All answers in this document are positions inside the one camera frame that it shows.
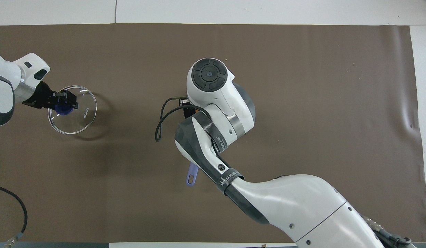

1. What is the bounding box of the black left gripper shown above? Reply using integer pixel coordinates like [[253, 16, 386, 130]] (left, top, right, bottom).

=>
[[26, 81, 79, 112]]

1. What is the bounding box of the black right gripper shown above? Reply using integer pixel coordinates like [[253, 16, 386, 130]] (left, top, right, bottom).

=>
[[179, 98, 197, 117]]

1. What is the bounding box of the glass lid with purple knob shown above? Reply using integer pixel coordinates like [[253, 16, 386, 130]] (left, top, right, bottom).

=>
[[47, 85, 97, 135]]

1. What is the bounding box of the brown table mat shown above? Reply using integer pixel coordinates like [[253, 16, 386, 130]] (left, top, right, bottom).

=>
[[0, 23, 424, 244]]

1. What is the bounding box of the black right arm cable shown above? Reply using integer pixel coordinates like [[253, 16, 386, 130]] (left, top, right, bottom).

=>
[[155, 97, 207, 143]]

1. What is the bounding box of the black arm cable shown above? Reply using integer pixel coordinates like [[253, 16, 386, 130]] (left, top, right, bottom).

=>
[[0, 185, 28, 248], [155, 97, 207, 143]]

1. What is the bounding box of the grey strap on right arm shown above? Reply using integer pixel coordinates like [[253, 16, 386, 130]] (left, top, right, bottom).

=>
[[192, 112, 229, 154]]

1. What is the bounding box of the steel pot with purple handle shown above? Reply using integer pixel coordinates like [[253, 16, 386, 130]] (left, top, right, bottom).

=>
[[186, 163, 200, 187]]

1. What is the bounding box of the black strap beside round logo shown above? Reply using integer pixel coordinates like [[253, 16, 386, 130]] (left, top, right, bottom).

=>
[[214, 168, 245, 197]]

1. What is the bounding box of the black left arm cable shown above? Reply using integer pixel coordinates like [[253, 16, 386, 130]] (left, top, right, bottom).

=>
[[0, 185, 28, 248]]

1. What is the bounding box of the metal cable connector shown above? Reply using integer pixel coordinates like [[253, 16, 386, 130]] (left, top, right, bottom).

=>
[[360, 214, 414, 248]]

